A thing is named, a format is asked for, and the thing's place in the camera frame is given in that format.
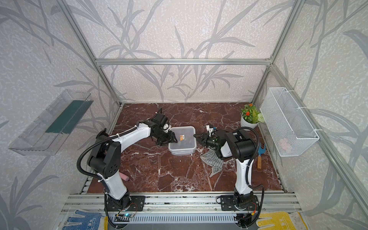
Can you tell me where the clear acrylic wall shelf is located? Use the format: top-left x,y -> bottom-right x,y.
9,90 -> 93,156

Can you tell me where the translucent lunch box lid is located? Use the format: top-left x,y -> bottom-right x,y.
168,126 -> 197,154

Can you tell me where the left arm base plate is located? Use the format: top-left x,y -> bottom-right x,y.
104,194 -> 146,212

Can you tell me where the pink item in basket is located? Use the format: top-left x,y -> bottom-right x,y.
278,138 -> 292,153

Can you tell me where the grey striped cloth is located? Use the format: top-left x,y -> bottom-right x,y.
200,149 -> 224,177

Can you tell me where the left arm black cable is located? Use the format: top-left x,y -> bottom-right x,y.
76,127 -> 139,180

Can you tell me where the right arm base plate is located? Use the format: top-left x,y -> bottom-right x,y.
219,194 -> 259,213

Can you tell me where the blue white work glove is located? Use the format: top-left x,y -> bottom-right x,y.
61,209 -> 105,230

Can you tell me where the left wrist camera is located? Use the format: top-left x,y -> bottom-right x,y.
153,108 -> 168,127

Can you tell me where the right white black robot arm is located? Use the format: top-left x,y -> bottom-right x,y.
193,126 -> 260,207

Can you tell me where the green sheet in shelf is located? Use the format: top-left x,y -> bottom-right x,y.
46,100 -> 93,134

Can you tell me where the aluminium front rail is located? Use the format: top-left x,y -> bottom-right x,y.
61,191 -> 302,214

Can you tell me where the white wire mesh basket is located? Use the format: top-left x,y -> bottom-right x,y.
260,87 -> 319,157

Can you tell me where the yellow work glove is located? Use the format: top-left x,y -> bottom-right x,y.
256,211 -> 308,230

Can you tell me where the potted plant white pot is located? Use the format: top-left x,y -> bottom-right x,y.
240,103 -> 265,128

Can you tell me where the pink cylinder handle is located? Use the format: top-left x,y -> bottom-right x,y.
119,172 -> 130,182

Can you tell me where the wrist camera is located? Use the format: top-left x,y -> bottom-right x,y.
153,108 -> 168,127
206,125 -> 217,137

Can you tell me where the translucent plastic lunch box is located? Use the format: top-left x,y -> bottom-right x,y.
168,134 -> 197,156

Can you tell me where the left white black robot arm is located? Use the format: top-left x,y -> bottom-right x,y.
87,120 -> 177,201

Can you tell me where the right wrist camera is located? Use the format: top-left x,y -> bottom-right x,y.
206,125 -> 217,137

